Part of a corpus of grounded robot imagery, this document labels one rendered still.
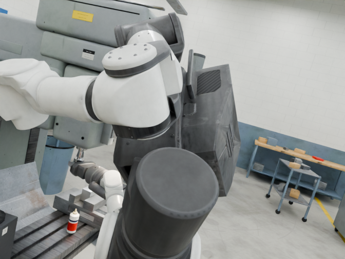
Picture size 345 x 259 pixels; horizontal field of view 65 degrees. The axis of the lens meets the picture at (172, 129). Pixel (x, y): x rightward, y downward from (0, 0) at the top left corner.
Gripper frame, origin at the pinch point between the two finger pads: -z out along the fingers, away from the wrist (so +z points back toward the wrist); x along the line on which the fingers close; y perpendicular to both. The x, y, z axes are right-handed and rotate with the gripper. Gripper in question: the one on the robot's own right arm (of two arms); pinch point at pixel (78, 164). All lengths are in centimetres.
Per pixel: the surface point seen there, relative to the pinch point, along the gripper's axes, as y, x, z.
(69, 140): -12.8, 9.5, 3.1
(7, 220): 11.4, 33.2, 12.8
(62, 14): -60, 16, -7
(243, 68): -139, -619, -198
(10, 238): 18.4, 31.5, 13.1
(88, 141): -14.6, 6.2, 10.6
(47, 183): 104, -108, -182
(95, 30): -57, 11, 8
